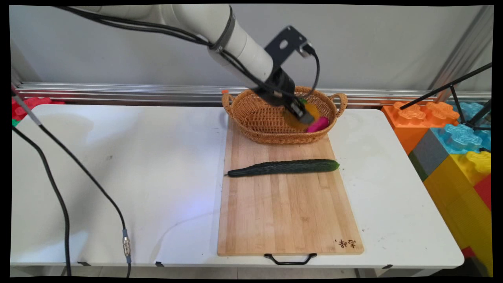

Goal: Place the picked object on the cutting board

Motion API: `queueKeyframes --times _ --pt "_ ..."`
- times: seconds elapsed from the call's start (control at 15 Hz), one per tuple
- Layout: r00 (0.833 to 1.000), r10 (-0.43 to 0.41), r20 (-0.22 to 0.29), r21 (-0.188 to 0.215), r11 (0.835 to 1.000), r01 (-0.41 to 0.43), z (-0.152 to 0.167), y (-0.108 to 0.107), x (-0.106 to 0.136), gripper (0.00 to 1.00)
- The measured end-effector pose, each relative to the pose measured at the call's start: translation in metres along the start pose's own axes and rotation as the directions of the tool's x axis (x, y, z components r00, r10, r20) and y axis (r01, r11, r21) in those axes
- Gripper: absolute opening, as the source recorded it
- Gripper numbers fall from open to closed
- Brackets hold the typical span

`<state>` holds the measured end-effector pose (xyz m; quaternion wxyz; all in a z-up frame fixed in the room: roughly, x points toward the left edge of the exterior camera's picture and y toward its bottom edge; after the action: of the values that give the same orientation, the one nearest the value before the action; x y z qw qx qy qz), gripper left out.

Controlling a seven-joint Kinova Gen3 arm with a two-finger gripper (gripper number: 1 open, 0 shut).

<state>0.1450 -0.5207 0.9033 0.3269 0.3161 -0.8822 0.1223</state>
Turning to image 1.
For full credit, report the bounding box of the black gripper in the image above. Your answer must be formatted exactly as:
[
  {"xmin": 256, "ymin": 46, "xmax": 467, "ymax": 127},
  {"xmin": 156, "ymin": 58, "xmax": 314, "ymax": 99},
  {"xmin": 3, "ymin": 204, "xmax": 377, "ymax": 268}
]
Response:
[{"xmin": 255, "ymin": 67, "xmax": 316, "ymax": 125}]

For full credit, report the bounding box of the orange toy vegetable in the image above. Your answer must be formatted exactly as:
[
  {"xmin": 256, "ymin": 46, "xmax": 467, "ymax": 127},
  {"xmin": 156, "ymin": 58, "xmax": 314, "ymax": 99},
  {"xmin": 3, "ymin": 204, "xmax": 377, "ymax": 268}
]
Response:
[{"xmin": 282, "ymin": 103, "xmax": 320, "ymax": 130}]

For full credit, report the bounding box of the dark green cucumber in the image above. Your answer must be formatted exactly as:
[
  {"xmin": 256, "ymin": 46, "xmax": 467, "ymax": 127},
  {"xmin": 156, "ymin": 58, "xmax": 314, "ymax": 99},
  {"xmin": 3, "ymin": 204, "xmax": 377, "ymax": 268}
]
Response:
[{"xmin": 225, "ymin": 158, "xmax": 340, "ymax": 177}]

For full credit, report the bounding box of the magenta toy vegetable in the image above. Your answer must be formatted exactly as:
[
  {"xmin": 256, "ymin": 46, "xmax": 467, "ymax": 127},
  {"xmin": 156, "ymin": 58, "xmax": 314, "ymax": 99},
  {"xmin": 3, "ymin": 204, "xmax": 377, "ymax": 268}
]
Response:
[{"xmin": 306, "ymin": 116, "xmax": 330, "ymax": 133}]

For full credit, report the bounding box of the woven wicker basket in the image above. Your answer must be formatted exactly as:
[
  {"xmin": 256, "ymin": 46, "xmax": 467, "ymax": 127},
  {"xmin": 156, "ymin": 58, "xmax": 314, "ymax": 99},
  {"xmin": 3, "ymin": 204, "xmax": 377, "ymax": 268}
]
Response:
[{"xmin": 221, "ymin": 86, "xmax": 349, "ymax": 145}]

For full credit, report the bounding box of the wooden bamboo cutting board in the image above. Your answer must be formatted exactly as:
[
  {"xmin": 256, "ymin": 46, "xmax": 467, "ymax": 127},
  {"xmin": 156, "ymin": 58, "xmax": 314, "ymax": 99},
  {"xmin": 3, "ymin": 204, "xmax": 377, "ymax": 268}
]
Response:
[{"xmin": 217, "ymin": 118, "xmax": 364, "ymax": 257}]

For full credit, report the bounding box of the orange giant toy block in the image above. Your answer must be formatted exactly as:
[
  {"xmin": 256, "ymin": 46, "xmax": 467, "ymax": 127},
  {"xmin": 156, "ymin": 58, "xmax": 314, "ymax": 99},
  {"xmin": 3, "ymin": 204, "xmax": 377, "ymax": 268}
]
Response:
[{"xmin": 382, "ymin": 101, "xmax": 460, "ymax": 154}]

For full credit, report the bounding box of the grey giant toy block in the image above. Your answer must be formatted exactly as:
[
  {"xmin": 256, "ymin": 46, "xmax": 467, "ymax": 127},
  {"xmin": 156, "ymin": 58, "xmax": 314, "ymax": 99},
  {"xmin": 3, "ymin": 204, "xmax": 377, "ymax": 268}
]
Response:
[{"xmin": 408, "ymin": 129, "xmax": 449, "ymax": 182}]

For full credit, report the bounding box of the black tripod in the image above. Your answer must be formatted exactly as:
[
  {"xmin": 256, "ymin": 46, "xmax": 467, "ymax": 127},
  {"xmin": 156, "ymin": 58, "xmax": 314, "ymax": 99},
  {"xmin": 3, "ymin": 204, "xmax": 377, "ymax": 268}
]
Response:
[{"xmin": 400, "ymin": 62, "xmax": 493, "ymax": 131}]

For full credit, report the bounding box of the blue giant toy block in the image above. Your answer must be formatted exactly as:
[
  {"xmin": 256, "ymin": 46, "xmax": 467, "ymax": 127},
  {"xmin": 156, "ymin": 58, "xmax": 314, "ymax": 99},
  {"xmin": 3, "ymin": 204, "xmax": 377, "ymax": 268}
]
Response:
[{"xmin": 430, "ymin": 102, "xmax": 492, "ymax": 153}]

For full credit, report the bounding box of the yellow giant toy block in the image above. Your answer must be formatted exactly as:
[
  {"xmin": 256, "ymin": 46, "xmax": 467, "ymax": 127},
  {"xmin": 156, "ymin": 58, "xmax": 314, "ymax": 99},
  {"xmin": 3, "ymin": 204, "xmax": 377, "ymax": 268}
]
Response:
[{"xmin": 423, "ymin": 151, "xmax": 494, "ymax": 276}]

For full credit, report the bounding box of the red giant toy block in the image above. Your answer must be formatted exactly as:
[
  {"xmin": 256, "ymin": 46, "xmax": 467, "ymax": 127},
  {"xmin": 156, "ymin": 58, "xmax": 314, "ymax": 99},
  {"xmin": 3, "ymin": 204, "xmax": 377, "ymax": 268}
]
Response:
[{"xmin": 473, "ymin": 174, "xmax": 492, "ymax": 211}]

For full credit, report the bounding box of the red studded toy block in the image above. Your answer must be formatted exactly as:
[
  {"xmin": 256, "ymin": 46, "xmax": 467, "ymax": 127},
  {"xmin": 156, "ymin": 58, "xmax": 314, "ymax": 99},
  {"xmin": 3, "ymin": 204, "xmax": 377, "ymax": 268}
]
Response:
[{"xmin": 11, "ymin": 96, "xmax": 66, "ymax": 121}]

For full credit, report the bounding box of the black camera cable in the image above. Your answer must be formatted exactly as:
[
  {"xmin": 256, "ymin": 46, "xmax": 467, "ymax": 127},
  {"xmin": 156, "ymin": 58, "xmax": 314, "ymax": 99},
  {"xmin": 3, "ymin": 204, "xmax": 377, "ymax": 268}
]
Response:
[{"xmin": 275, "ymin": 47, "xmax": 321, "ymax": 99}]

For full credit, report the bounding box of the black camera mounting bracket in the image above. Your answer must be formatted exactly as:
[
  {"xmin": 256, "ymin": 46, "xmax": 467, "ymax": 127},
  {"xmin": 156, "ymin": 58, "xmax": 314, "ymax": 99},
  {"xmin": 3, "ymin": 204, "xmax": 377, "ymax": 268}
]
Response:
[{"xmin": 264, "ymin": 25, "xmax": 309, "ymax": 70}]

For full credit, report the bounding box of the grey velcro arm strap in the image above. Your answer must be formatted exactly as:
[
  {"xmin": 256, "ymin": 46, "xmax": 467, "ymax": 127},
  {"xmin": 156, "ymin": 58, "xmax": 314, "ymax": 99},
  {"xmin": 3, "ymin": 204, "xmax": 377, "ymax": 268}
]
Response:
[{"xmin": 208, "ymin": 6, "xmax": 237, "ymax": 54}]

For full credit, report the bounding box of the black cutting board handle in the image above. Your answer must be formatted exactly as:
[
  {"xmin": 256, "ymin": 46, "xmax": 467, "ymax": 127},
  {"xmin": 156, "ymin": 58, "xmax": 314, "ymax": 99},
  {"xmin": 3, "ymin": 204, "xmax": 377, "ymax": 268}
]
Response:
[{"xmin": 264, "ymin": 253, "xmax": 318, "ymax": 266}]

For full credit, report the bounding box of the black cable strapped along arm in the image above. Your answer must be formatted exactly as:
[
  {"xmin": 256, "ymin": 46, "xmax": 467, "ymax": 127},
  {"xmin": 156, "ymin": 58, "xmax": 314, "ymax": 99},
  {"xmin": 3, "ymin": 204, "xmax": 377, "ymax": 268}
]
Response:
[{"xmin": 57, "ymin": 6, "xmax": 283, "ymax": 97}]

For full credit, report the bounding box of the aluminium frame post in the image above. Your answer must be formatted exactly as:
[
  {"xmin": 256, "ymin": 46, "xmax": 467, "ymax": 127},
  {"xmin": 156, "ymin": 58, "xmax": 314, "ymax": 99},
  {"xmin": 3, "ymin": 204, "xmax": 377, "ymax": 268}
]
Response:
[{"xmin": 428, "ymin": 6, "xmax": 494, "ymax": 103}]

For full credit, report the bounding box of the aluminium rail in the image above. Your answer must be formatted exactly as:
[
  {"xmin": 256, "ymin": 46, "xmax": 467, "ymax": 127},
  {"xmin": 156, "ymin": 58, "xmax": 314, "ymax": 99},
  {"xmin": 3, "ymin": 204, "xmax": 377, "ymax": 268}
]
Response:
[{"xmin": 14, "ymin": 82, "xmax": 492, "ymax": 108}]

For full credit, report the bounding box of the black cable with metal connector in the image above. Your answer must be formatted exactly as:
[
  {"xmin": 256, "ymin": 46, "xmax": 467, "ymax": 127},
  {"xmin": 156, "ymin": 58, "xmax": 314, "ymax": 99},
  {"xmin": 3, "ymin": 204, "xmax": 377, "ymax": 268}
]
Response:
[{"xmin": 11, "ymin": 87, "xmax": 132, "ymax": 277}]

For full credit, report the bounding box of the thick black cable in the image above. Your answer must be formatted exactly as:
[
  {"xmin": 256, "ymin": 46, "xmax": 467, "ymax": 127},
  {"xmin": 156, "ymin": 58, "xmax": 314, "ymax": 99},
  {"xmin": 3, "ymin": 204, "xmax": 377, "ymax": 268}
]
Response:
[{"xmin": 11, "ymin": 126, "xmax": 72, "ymax": 277}]

